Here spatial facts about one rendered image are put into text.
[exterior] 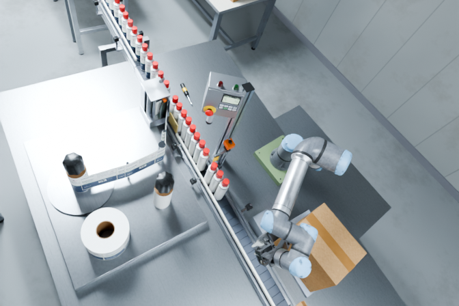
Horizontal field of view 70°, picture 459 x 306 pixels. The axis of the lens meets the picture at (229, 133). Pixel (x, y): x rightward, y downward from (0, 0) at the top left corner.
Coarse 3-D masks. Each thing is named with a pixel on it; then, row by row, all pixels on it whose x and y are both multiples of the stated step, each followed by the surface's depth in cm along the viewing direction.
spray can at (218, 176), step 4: (216, 172) 169; (220, 172) 165; (216, 176) 167; (220, 176) 165; (212, 180) 170; (216, 180) 167; (220, 180) 167; (212, 184) 173; (216, 184) 171; (212, 188) 176; (216, 188) 175; (212, 192) 180
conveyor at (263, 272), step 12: (144, 72) 212; (168, 108) 202; (192, 156) 189; (228, 204) 180; (228, 216) 176; (240, 228) 174; (240, 240) 170; (240, 252) 167; (252, 252) 169; (252, 264) 165; (264, 276) 164; (276, 288) 162; (276, 300) 159
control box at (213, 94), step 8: (216, 72) 146; (208, 80) 145; (216, 80) 144; (224, 80) 145; (232, 80) 146; (240, 80) 147; (208, 88) 142; (216, 88) 142; (224, 88) 143; (232, 88) 144; (208, 96) 146; (216, 96) 145; (240, 96) 144; (208, 104) 150; (216, 104) 150; (224, 104) 149; (240, 104) 149; (216, 112) 155; (224, 112) 155; (232, 112) 154
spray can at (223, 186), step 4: (224, 180) 163; (228, 180) 164; (220, 184) 166; (224, 184) 163; (228, 184) 167; (220, 188) 166; (224, 188) 165; (216, 192) 173; (220, 192) 169; (224, 192) 169; (216, 196) 176; (220, 196) 174
